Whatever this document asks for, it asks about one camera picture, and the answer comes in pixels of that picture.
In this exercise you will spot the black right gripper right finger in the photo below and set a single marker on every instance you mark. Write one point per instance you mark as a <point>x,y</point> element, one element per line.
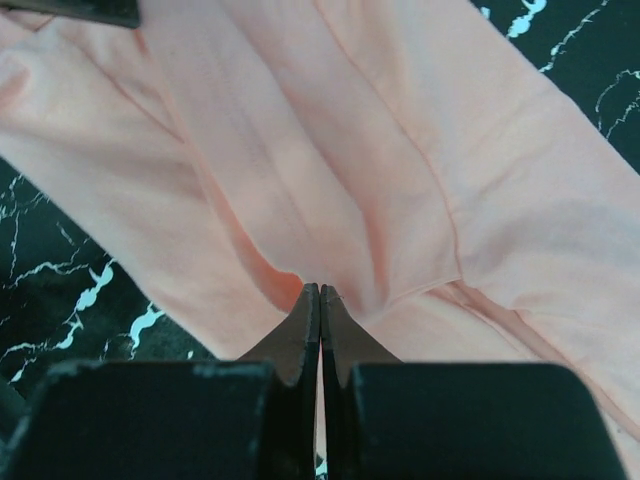
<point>386,419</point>

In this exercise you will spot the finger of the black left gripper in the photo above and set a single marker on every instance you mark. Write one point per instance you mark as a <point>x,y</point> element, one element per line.
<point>122,13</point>

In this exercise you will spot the salmon pink t shirt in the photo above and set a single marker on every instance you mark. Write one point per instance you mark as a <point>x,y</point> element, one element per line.
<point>228,152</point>

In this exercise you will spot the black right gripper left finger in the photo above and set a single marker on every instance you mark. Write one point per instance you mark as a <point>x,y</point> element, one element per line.
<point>251,418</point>

